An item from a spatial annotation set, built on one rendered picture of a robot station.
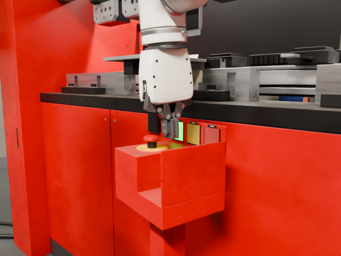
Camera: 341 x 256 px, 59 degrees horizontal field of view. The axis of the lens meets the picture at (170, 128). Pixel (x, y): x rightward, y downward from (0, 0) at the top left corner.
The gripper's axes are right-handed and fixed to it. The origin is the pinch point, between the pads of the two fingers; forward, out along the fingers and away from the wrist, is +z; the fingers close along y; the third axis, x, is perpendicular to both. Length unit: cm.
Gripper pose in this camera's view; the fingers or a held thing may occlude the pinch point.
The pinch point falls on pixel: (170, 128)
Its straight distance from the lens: 59.1
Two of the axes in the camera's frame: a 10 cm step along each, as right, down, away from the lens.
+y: -8.2, 1.7, -5.5
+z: 0.7, 9.8, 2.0
